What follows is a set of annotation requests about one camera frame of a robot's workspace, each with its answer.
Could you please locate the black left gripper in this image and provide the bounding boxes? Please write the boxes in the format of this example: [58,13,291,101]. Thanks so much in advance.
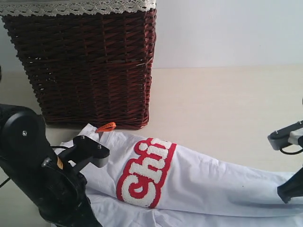
[35,158,99,227]

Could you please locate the white t-shirt with red lettering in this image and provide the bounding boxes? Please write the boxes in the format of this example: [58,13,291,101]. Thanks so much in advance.
[59,122,303,227]

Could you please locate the dark red wicker basket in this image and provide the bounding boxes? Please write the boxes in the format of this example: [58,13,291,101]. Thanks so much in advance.
[2,9,157,130]

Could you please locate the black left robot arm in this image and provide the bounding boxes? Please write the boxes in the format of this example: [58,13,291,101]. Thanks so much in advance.
[0,104,101,227]

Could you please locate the white lace cloth trim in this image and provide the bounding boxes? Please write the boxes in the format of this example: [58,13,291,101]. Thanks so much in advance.
[0,0,156,17]

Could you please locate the orange clothing tag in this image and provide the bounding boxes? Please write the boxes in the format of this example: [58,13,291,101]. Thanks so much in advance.
[95,122,116,133]

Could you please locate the black cable loop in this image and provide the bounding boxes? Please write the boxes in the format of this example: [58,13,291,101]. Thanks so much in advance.
[279,145,303,156]

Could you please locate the thin black left cable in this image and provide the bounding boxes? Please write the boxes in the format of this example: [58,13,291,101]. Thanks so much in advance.
[0,145,71,190]

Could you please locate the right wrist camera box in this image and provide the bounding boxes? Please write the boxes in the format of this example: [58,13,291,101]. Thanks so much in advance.
[267,121,303,150]

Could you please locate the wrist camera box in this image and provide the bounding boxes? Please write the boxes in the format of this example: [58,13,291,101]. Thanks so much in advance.
[267,121,303,150]
[58,135,110,173]

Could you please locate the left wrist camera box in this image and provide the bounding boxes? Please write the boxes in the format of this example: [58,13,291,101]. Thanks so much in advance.
[58,135,110,173]

